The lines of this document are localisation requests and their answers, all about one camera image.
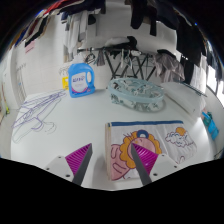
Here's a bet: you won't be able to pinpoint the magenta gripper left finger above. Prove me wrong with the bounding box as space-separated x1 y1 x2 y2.
65 144 92 185

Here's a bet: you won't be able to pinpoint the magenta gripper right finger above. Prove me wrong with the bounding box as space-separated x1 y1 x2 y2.
131 143 158 185

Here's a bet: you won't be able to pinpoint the cartoon printed white towel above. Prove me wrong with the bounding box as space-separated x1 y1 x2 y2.
105 120 197 181

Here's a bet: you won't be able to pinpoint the teal clips at table edge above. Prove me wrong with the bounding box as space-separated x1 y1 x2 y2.
202 112 219 140

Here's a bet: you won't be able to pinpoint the yellow box behind bottle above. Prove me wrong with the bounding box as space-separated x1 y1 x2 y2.
62 77 69 90

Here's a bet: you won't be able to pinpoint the blue detergent bottle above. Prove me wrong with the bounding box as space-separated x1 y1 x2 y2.
68 63 95 98

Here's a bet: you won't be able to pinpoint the grey garment on rack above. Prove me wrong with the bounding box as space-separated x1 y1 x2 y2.
153 50 185 82

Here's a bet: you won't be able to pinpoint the black folding drying rack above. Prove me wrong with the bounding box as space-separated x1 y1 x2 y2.
77 47 156 80

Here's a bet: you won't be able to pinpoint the dark hanging clothes right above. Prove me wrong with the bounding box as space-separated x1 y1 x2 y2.
130 0 206 84

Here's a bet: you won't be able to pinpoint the hanging clothes top left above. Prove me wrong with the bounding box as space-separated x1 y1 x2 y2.
13 0 106 62

